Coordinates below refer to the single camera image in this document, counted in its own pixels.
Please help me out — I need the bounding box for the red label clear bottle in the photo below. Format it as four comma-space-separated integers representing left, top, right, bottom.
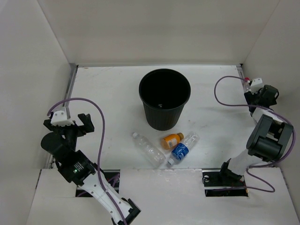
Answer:
243, 77, 251, 93

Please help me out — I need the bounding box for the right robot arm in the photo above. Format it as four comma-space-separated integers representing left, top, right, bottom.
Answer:
217, 85, 294, 186

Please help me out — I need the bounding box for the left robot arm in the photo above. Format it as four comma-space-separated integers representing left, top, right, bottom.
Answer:
41, 111, 140, 225

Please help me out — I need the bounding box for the black plastic waste bin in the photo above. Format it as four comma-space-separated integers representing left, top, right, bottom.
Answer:
139, 68, 191, 131

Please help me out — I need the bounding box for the clear unlabelled plastic bottle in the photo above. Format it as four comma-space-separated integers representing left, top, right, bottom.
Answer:
132, 132, 166, 168

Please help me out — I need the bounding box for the orange juice bottle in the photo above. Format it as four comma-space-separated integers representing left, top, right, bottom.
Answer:
161, 133, 184, 150

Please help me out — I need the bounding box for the blue label water bottle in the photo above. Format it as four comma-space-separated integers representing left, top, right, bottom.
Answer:
167, 132, 200, 166

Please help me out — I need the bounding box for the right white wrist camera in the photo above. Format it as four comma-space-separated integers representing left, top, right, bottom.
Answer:
250, 78, 263, 93

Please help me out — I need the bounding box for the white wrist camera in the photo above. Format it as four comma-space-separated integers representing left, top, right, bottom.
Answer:
250, 78, 263, 93
51, 111, 74, 127

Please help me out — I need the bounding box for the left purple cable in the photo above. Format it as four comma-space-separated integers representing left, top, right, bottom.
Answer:
46, 97, 128, 225

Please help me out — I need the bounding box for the purple cable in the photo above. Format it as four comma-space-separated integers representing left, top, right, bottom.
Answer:
46, 97, 128, 225
214, 75, 297, 193

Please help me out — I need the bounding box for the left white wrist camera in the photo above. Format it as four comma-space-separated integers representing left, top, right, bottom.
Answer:
51, 111, 74, 127

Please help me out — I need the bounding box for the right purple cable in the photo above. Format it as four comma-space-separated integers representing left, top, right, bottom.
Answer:
214, 75, 297, 193

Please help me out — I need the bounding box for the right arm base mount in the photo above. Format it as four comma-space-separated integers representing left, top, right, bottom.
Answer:
202, 169, 248, 197

